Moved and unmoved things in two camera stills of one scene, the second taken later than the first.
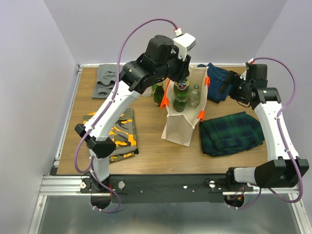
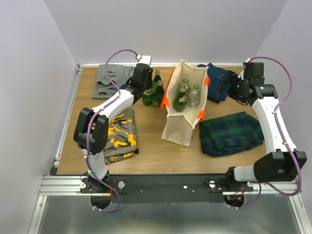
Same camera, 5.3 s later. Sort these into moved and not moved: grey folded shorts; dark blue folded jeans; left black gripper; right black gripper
Moved: left black gripper
Not moved: dark blue folded jeans; right black gripper; grey folded shorts
